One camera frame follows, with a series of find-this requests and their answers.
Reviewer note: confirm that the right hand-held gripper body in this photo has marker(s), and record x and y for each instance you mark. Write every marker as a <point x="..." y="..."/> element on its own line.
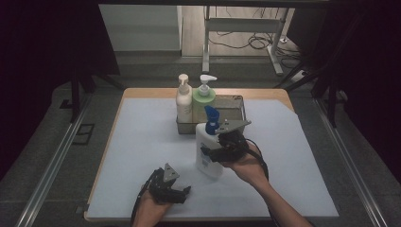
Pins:
<point x="231" y="145"/>

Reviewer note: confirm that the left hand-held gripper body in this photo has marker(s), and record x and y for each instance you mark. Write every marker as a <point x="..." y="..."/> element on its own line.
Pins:
<point x="167" y="190"/>

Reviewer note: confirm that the white bottle with blue pump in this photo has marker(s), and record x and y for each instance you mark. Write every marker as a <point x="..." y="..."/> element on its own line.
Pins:
<point x="205" y="167"/>

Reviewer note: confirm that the green pump bottle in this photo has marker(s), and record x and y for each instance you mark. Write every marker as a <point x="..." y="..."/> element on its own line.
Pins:
<point x="201" y="101"/>

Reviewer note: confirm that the cream ribbed pump bottle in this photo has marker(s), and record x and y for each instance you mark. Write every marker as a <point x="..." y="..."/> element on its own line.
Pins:
<point x="184" y="104"/>

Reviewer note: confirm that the person's left hand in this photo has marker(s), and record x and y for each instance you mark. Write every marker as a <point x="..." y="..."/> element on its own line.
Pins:
<point x="149" y="209"/>

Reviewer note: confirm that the person's right hand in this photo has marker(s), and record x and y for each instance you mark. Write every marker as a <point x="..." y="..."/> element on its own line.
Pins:
<point x="249" y="168"/>

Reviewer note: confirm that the white table mat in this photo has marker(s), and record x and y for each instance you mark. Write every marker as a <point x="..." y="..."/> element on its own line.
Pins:
<point x="142" y="151"/>

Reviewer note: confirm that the white power strip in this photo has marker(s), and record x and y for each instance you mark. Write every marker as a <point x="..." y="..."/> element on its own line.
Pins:
<point x="299" y="76"/>

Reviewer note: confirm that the black metal stand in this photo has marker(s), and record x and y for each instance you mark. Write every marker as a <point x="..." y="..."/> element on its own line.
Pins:
<point x="331" y="94"/>
<point x="75" y="94"/>

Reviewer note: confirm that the white cabinet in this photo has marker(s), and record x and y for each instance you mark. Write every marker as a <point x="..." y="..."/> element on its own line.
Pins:
<point x="142" y="28"/>

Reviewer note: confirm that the dark curtain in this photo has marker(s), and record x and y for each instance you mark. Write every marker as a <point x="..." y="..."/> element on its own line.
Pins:
<point x="372" y="78"/>
<point x="38" y="63"/>

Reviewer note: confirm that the black floor socket frame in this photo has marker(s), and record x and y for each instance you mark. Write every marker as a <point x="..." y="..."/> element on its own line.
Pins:
<point x="83" y="134"/>

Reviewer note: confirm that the aluminium floor rail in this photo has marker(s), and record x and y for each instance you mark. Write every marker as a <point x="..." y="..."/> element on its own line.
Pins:
<point x="53" y="170"/>
<point x="350" y="164"/>

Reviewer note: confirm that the white desk frame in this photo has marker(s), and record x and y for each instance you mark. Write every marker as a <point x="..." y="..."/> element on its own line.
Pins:
<point x="242" y="24"/>

